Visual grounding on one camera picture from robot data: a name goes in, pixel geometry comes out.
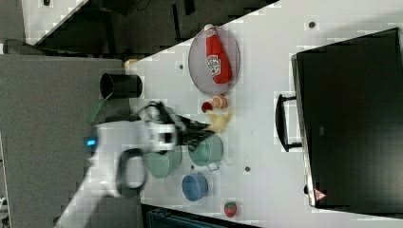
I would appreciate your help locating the grey round plate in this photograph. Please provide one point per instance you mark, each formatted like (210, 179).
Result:
(197, 63)

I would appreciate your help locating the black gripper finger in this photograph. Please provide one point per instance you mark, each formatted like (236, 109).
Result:
(196, 138)
(196, 126)

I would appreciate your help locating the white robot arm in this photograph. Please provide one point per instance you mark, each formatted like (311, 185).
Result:
(117, 143)

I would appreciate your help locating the orange slice toy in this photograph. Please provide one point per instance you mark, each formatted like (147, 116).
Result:
(219, 102)

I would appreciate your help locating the small red strawberry toy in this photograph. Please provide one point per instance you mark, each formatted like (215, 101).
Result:
(206, 106)

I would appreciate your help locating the green mug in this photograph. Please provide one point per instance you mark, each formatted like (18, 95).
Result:
(208, 153)

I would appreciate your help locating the red ketchup bottle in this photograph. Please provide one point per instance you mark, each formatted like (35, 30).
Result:
(216, 58)

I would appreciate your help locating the blue cup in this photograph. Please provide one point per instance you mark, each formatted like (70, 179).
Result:
(194, 186)

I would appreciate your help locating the black round cup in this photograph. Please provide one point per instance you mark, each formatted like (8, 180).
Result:
(120, 86)

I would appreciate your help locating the black toaster oven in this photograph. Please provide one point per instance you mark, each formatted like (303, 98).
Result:
(346, 117)

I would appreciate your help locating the large red strawberry toy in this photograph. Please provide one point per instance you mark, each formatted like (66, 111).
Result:
(230, 209)

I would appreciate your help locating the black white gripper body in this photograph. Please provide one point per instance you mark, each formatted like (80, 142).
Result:
(168, 116)

